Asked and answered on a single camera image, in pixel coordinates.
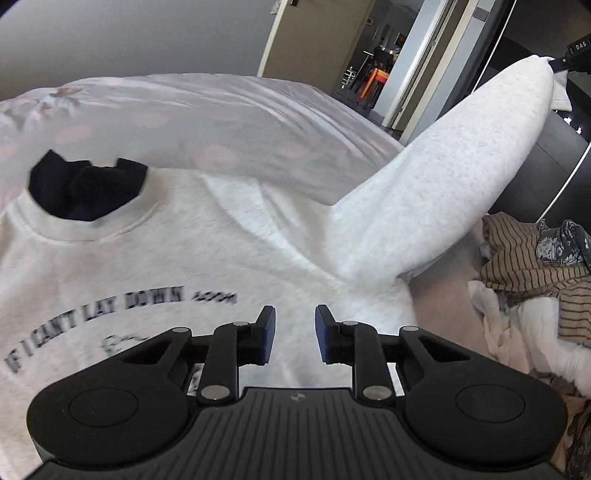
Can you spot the grey printed sweatshirt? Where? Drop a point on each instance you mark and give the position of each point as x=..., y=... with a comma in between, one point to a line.
x=231, y=240

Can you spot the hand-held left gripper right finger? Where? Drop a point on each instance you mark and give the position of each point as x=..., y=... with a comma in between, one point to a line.
x=323, y=332

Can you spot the dark floral cloth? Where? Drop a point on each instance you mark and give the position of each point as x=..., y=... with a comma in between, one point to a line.
x=561, y=242

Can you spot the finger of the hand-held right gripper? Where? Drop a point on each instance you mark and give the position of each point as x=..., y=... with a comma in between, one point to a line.
x=560, y=64

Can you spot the pile of striped and white clothes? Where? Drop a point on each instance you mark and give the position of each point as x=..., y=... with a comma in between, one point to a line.
x=517, y=258

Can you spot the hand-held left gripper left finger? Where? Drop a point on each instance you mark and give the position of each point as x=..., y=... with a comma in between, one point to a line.
x=267, y=332

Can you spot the white cloth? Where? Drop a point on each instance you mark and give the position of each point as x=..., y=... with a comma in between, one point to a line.
x=531, y=332

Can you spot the black wardrobe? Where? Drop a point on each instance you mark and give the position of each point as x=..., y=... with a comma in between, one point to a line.
x=549, y=184

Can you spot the bed with pink dotted sheet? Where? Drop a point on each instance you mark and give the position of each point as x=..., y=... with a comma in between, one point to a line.
x=231, y=120

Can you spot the orange chair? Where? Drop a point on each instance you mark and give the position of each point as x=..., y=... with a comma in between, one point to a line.
x=374, y=83

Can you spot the beige door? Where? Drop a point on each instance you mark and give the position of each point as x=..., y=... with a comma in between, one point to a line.
x=314, y=37

